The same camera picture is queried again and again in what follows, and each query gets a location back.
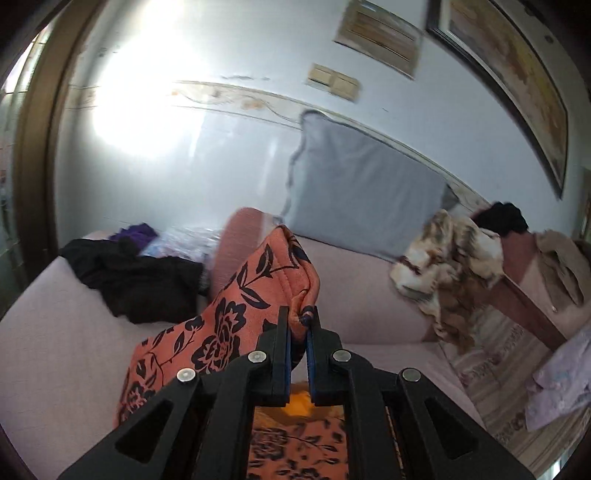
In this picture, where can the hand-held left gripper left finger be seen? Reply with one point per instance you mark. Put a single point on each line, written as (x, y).
(289, 364)

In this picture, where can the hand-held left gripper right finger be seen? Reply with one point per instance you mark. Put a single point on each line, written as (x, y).
(309, 364)

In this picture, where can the orange black floral cloth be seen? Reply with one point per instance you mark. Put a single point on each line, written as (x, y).
(231, 323)

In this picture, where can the pink bolster cushion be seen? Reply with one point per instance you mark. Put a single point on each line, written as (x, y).
(364, 295)

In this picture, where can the clear printed plastic bag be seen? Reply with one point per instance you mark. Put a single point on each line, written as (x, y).
(180, 244)

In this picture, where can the brown white patterned garment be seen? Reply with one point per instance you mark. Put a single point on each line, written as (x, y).
(443, 267)

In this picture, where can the grey pillow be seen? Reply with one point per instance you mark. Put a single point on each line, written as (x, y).
(360, 194)

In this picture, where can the striped floral mattress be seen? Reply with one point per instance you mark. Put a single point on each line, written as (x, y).
(498, 369)

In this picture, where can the purple cloth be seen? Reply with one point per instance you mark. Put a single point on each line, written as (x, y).
(136, 235)

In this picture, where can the pink quilted bed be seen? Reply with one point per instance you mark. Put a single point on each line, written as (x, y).
(60, 350)

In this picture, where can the maroon and pink cushion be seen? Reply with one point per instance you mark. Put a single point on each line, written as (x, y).
(528, 290)

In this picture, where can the small black garment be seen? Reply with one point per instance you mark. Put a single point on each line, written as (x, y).
(503, 217)

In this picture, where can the lilac cloth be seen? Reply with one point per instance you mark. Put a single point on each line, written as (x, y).
(563, 383)

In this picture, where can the beige garment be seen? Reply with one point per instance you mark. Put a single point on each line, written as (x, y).
(558, 263)

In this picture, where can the beige light switch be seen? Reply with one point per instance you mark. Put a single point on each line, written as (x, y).
(321, 76)
(345, 86)

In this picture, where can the brown wooden door frame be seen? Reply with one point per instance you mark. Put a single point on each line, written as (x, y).
(41, 138)

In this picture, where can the paper wall poster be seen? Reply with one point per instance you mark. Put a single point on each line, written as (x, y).
(378, 32)

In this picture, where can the framed wall picture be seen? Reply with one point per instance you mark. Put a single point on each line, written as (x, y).
(508, 60)

